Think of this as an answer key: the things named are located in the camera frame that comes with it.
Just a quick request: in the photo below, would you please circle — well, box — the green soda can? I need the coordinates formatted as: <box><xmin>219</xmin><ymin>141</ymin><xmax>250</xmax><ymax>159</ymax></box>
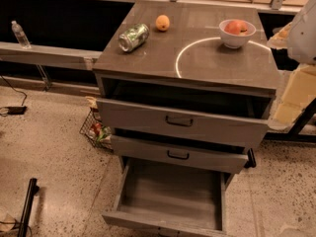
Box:
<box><xmin>118</xmin><ymin>24</ymin><xmax>149</xmax><ymax>52</ymax></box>

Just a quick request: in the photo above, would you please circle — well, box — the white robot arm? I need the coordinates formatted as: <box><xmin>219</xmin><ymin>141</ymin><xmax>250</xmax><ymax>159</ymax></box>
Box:
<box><xmin>287</xmin><ymin>0</ymin><xmax>316</xmax><ymax>65</ymax></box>

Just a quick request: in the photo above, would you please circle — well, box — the grey drawer cabinet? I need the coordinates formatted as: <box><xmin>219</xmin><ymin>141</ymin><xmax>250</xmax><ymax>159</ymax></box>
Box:
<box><xmin>92</xmin><ymin>0</ymin><xmax>280</xmax><ymax>170</ymax></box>

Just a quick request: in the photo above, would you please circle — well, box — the middle grey drawer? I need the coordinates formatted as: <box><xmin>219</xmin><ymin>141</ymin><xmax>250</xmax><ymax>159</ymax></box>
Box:
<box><xmin>111</xmin><ymin>135</ymin><xmax>248</xmax><ymax>174</ymax></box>

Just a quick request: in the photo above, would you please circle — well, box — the grey drawer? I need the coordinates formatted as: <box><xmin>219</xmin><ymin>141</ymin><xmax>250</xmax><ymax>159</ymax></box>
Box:
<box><xmin>103</xmin><ymin>158</ymin><xmax>230</xmax><ymax>237</ymax></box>
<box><xmin>111</xmin><ymin>135</ymin><xmax>248</xmax><ymax>174</ymax></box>
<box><xmin>97</xmin><ymin>99</ymin><xmax>268</xmax><ymax>147</ymax></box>

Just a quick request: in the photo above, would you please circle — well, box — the top grey drawer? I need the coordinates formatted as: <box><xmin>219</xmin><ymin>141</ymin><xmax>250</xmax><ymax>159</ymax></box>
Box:
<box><xmin>97</xmin><ymin>99</ymin><xmax>268</xmax><ymax>147</ymax></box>

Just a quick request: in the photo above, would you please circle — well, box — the bottom grey drawer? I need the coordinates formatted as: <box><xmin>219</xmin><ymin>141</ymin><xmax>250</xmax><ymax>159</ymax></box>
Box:
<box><xmin>103</xmin><ymin>158</ymin><xmax>230</xmax><ymax>237</ymax></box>

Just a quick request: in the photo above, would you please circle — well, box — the orange fruit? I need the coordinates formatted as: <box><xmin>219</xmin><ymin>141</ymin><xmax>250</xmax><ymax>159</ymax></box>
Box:
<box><xmin>155</xmin><ymin>15</ymin><xmax>170</xmax><ymax>32</ymax></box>

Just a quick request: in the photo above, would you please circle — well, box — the white bowl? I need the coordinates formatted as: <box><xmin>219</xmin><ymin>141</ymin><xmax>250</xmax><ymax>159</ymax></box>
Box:
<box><xmin>219</xmin><ymin>19</ymin><xmax>256</xmax><ymax>48</ymax></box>

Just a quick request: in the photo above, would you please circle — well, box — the red apple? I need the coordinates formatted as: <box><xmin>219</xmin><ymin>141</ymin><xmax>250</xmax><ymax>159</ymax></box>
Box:
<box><xmin>224</xmin><ymin>20</ymin><xmax>248</xmax><ymax>36</ymax></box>

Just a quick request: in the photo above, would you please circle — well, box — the black power adapter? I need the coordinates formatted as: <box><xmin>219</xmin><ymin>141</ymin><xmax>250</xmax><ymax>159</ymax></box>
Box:
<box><xmin>6</xmin><ymin>106</ymin><xmax>27</xmax><ymax>116</ymax></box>

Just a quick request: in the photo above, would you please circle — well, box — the black metal bar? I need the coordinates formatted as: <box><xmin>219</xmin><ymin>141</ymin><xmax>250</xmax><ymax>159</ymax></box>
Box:
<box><xmin>17</xmin><ymin>178</ymin><xmax>40</xmax><ymax>237</ymax></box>

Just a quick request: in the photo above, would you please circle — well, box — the clear plastic water bottle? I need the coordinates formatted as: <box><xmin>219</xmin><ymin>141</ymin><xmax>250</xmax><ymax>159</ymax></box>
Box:
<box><xmin>11</xmin><ymin>21</ymin><xmax>31</xmax><ymax>49</ymax></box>

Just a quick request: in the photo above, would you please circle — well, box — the black wire basket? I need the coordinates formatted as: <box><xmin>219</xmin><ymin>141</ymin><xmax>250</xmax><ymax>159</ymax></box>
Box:
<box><xmin>80</xmin><ymin>109</ymin><xmax>113</xmax><ymax>151</ymax></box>

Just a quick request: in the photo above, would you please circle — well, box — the grey metal shelf rail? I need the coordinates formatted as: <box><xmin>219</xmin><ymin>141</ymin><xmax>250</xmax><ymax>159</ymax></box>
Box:
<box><xmin>0</xmin><ymin>41</ymin><xmax>102</xmax><ymax>70</ymax></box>

